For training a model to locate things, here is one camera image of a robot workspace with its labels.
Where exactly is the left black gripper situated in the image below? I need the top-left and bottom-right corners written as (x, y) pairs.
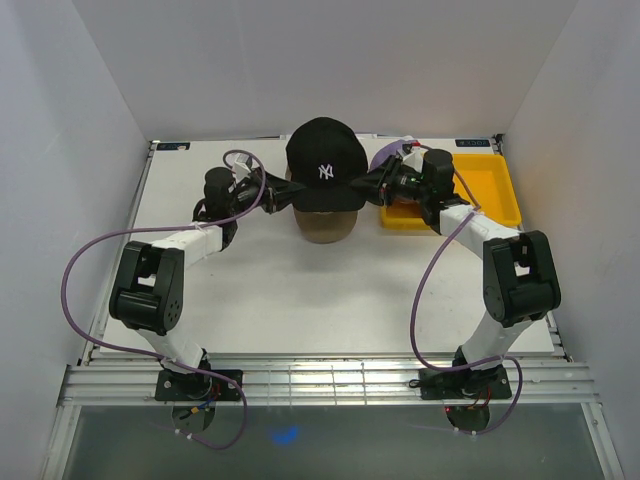
top-left (227, 167), bottom-right (306, 217)

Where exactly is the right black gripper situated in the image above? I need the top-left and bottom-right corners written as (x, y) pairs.
top-left (346, 155), bottom-right (430, 209)

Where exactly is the purple baseball cap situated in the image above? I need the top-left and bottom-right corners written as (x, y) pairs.
top-left (369, 136), bottom-right (417, 170)

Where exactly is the beige baseball cap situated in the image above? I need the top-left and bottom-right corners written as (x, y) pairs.
top-left (293, 209), bottom-right (358, 244)

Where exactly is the black baseball cap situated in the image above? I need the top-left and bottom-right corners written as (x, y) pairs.
top-left (285, 117), bottom-right (369, 213)

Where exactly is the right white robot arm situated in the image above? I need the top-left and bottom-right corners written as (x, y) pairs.
top-left (350, 145), bottom-right (561, 397)

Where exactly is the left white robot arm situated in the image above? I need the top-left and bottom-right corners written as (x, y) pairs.
top-left (109, 167), bottom-right (304, 400)

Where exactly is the yellow plastic tray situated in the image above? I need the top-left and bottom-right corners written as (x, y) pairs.
top-left (379, 153), bottom-right (522, 231)

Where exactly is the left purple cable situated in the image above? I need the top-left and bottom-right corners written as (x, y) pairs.
top-left (60, 149), bottom-right (266, 450)

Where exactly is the purple cable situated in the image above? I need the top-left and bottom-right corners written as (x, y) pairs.
top-left (404, 142), bottom-right (525, 439)
top-left (60, 149), bottom-right (266, 450)

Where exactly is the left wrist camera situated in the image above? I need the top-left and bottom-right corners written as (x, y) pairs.
top-left (229, 152), bottom-right (253, 178)

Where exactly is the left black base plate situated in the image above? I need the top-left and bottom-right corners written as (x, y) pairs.
top-left (154, 369), bottom-right (243, 402)

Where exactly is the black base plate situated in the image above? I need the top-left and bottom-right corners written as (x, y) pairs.
top-left (154, 369), bottom-right (243, 402)
top-left (409, 366), bottom-right (512, 400)

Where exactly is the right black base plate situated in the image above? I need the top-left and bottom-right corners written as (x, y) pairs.
top-left (409, 366), bottom-right (512, 400)

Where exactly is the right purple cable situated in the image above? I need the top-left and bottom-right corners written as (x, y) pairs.
top-left (404, 142), bottom-right (525, 439)

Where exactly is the aluminium frame rail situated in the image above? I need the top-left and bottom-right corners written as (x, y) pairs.
top-left (40, 356), bottom-right (624, 479)

